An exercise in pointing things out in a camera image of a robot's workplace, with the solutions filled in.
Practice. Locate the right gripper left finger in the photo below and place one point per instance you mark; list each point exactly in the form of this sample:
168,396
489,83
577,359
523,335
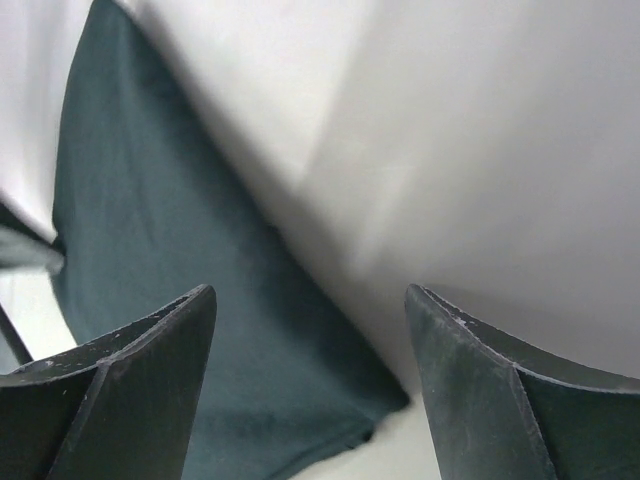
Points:
121,406

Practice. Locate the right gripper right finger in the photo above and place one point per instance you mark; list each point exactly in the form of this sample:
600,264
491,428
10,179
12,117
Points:
501,408

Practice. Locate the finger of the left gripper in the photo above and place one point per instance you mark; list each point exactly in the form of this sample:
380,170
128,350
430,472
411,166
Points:
23,248

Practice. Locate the black t shirt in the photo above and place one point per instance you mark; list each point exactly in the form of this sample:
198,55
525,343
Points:
146,208

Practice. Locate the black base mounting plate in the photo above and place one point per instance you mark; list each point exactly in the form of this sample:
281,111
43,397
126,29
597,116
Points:
13,352

